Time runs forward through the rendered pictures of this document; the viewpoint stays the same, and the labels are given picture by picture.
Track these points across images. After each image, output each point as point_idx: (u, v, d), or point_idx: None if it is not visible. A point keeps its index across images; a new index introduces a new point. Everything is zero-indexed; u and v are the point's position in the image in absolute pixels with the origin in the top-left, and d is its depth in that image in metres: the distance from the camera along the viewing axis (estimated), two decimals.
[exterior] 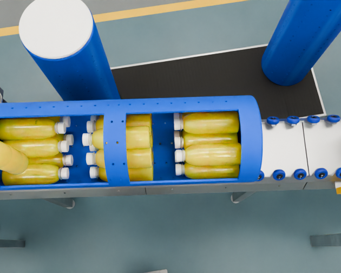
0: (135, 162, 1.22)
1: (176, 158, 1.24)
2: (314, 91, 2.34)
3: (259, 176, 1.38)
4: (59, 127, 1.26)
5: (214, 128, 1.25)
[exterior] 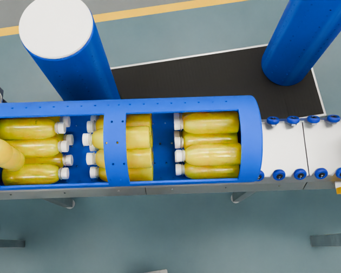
0: (135, 162, 1.22)
1: (176, 158, 1.24)
2: (314, 91, 2.34)
3: (259, 176, 1.38)
4: (59, 127, 1.26)
5: (214, 128, 1.25)
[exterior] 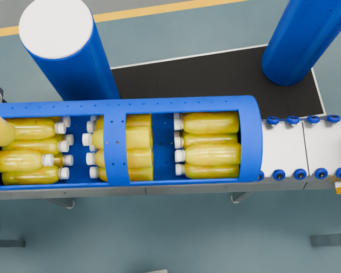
0: (135, 162, 1.22)
1: (176, 158, 1.24)
2: (314, 91, 2.34)
3: (259, 176, 1.38)
4: (59, 127, 1.26)
5: (214, 128, 1.25)
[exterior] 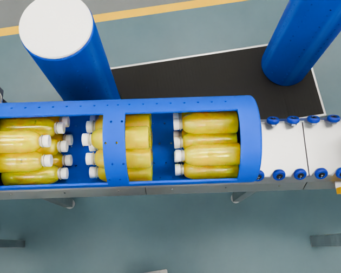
0: (135, 162, 1.22)
1: (176, 158, 1.24)
2: (314, 91, 2.34)
3: (259, 176, 1.38)
4: (59, 127, 1.25)
5: (213, 128, 1.25)
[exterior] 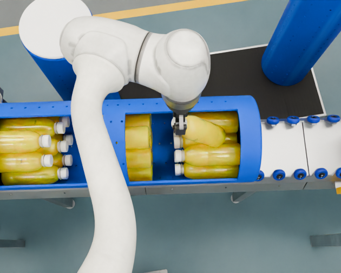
0: (135, 162, 1.22)
1: (176, 158, 1.24)
2: (314, 91, 2.34)
3: (259, 176, 1.38)
4: (59, 127, 1.25)
5: None
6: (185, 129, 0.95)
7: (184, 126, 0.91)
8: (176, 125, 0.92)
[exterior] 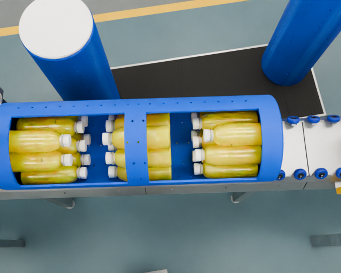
0: (155, 161, 1.22)
1: (196, 158, 1.24)
2: (314, 91, 2.34)
3: None
4: (78, 127, 1.26)
5: None
6: None
7: None
8: None
